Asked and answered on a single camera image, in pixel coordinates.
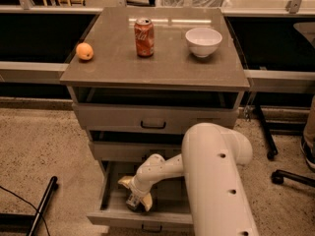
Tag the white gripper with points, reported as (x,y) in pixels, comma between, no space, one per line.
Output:
(137,191)

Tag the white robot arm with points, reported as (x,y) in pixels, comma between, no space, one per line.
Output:
(210,155)

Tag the grey bottom drawer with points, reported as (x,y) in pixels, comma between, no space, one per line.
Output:
(170,210)

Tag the grey drawer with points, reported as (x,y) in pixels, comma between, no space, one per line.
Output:
(162,111)
(170,210)
(132,147)

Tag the grey middle drawer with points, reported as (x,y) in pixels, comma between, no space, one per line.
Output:
(132,147)

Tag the grey top drawer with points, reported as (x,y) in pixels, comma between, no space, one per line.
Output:
(162,111)

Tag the black stand leg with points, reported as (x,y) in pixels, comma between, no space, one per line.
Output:
(28,223)

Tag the orange fruit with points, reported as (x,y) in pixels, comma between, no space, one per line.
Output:
(84,51)

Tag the red soda can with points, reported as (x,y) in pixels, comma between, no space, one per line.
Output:
(144,37)

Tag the white bowl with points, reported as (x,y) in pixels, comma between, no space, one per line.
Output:
(202,42)

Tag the person leg with shoe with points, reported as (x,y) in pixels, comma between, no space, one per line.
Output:
(308,138)

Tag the aluminium frame rail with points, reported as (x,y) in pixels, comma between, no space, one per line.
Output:
(260,80)

